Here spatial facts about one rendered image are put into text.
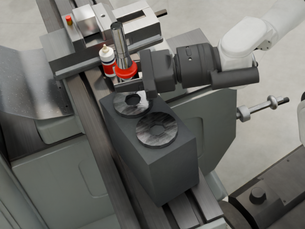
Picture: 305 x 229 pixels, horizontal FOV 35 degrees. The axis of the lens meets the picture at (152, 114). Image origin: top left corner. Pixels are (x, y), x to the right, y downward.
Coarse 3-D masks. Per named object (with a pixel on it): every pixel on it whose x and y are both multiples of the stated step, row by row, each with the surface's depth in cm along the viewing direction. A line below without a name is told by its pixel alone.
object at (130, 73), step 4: (132, 60) 102; (116, 64) 102; (132, 64) 101; (136, 64) 101; (116, 68) 101; (132, 68) 100; (136, 68) 100; (116, 72) 100; (120, 72) 100; (124, 72) 100; (128, 72) 100; (132, 72) 100; (136, 72) 101; (120, 76) 100; (124, 76) 100; (128, 76) 100; (132, 76) 100
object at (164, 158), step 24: (120, 96) 110; (144, 96) 109; (120, 120) 107; (144, 120) 105; (168, 120) 104; (120, 144) 115; (144, 144) 101; (168, 144) 101; (192, 144) 103; (144, 168) 104; (168, 168) 104; (192, 168) 110; (168, 192) 111
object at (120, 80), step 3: (135, 75) 101; (138, 75) 103; (117, 78) 102; (120, 78) 101; (129, 78) 100; (132, 78) 101; (135, 78) 101; (120, 81) 101; (123, 81) 101; (123, 93) 104; (126, 93) 104; (129, 93) 104; (132, 93) 104; (135, 93) 104
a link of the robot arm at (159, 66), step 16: (176, 48) 103; (192, 48) 100; (144, 64) 101; (160, 64) 101; (176, 64) 100; (192, 64) 98; (144, 80) 98; (160, 80) 99; (176, 80) 101; (192, 80) 100
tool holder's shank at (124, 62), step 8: (112, 24) 92; (120, 24) 92; (112, 32) 92; (120, 32) 92; (120, 40) 94; (120, 48) 95; (120, 56) 97; (128, 56) 98; (120, 64) 98; (128, 64) 99
